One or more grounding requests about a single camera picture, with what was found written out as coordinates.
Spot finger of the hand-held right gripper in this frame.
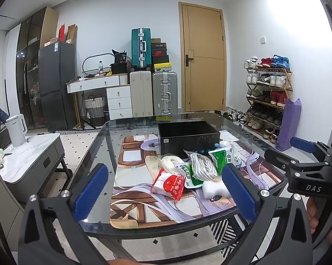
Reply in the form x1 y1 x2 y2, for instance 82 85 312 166
290 136 332 167
264 148 332 178

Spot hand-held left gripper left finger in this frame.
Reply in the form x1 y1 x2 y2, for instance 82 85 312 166
18 163 111 265

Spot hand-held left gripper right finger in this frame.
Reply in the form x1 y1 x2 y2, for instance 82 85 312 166
223 163 313 265

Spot white foam block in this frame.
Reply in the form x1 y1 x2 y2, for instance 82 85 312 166
201 180 230 199

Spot green white packet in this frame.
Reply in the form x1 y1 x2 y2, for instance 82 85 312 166
174 162 204 189
208 147 235 176

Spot red white packet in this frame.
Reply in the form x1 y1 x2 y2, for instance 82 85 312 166
151 168 185 201

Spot black cardboard box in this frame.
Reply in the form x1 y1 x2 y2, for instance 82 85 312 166
157 121 221 156

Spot beige ribbon coil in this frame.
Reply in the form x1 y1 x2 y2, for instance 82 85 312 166
157 155 187 176

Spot person's right hand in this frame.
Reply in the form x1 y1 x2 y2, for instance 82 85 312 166
305 195 322 230

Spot purple bag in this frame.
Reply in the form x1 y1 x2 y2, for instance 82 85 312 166
276 98 302 152

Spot black white striped rug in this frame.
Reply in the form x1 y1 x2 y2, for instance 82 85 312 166
210 218 240 257

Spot printed desk mat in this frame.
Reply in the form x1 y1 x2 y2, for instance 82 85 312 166
109 134 288 228

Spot white paper sheet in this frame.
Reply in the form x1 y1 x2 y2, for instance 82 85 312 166
218 130 240 142

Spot wooden shoe rack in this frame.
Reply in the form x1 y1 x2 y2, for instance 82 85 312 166
243 61 294 144

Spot scattered loose shoes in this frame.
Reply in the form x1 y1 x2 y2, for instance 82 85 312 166
214 110 248 126

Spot grey marble side table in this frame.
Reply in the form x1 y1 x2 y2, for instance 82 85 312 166
0 133 73 196

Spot shoe rack with shoes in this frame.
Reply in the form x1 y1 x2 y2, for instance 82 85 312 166
243 55 291 142

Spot woven laundry basket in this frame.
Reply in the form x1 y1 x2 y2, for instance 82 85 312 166
84 95 107 127

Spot white desk with drawers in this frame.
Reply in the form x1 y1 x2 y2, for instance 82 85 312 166
66 74 133 120

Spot white electric kettle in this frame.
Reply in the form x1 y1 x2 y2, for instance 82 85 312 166
6 114 28 147

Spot beige suitcase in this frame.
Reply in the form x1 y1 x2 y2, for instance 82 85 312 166
130 70 154 118

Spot dark grey refrigerator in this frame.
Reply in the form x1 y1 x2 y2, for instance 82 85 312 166
38 41 77 133

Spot silver suitcase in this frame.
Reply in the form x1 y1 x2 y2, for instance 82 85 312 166
152 72 178 115

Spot black storage box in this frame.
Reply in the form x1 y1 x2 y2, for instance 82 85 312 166
111 63 129 75

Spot wooden door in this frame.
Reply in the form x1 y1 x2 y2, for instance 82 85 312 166
178 2 227 113

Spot black bag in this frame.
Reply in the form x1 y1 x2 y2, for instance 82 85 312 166
111 49 128 64

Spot yellow black shoe box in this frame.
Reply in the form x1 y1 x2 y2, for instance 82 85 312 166
153 62 173 73

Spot tall glass door cabinet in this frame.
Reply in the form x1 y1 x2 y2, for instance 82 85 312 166
15 6 59 130

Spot teal suitcase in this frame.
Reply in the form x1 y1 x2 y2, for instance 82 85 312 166
131 28 152 71

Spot red black shoe box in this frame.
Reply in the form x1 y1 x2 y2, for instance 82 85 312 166
152 50 170 64

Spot tall brown cardboard box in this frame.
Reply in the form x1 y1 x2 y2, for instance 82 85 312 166
66 24 78 45

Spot oval metal frame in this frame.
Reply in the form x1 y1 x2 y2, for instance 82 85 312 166
82 52 115 75

